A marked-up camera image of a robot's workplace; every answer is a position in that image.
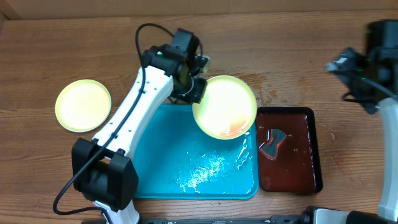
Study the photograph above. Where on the dark red water tray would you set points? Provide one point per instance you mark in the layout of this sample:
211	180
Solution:
297	167

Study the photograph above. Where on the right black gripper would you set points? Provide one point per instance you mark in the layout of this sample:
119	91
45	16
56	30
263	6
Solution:
347	66

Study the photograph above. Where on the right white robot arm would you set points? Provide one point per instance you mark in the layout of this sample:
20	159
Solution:
381	53

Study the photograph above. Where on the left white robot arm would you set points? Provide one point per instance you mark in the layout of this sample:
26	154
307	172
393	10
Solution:
102	167

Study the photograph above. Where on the yellow plate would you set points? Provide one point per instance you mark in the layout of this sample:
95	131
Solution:
83	105
227	108

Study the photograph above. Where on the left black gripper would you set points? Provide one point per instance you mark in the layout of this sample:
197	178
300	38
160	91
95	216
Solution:
198	94

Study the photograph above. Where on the teal plastic tray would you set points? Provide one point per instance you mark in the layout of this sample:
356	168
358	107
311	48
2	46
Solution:
175	159

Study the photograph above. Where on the red black sponge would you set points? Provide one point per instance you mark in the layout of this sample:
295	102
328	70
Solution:
274	139

